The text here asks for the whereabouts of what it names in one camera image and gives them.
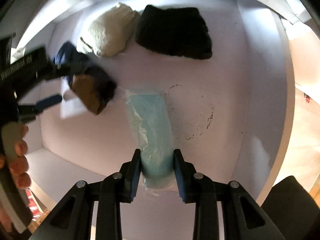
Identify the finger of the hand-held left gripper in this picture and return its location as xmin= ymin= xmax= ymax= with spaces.
xmin=19 ymin=94 xmax=63 ymax=123
xmin=37 ymin=62 xmax=75 ymax=80

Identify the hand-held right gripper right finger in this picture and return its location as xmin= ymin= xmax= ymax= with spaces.
xmin=174 ymin=149 xmax=287 ymax=240

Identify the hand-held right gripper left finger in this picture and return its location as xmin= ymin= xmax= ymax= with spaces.
xmin=29 ymin=149 xmax=142 ymax=240

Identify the navy and gold lace garment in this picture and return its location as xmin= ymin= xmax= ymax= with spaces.
xmin=54 ymin=41 xmax=118 ymax=116

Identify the blue face mask packet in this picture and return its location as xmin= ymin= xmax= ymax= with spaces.
xmin=125 ymin=89 xmax=179 ymax=197

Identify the cream sock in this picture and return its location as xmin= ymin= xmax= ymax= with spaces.
xmin=76 ymin=2 xmax=140 ymax=58

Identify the white drawer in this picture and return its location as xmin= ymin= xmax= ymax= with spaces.
xmin=7 ymin=0 xmax=313 ymax=220

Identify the black cloth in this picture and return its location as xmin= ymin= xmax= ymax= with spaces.
xmin=135 ymin=4 xmax=213 ymax=60

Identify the person's left hand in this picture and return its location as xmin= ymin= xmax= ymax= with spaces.
xmin=9 ymin=125 xmax=32 ymax=189

